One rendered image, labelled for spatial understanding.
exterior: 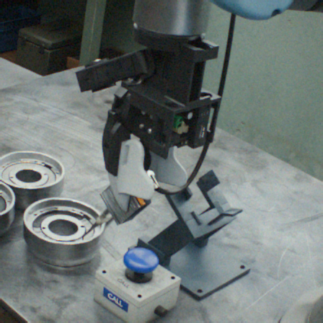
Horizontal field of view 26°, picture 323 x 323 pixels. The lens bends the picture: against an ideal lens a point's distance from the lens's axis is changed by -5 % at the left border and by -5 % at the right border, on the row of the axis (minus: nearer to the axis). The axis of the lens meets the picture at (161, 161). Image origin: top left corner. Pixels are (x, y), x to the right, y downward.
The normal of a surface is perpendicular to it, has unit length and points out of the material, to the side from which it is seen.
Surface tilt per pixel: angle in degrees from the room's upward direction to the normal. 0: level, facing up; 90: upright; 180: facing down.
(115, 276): 0
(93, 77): 91
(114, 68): 91
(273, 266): 0
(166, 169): 92
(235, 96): 90
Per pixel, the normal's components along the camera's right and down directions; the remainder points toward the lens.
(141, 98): -0.70, 0.26
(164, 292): 0.73, 0.41
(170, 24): 0.03, 0.48
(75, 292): 0.14, -0.87
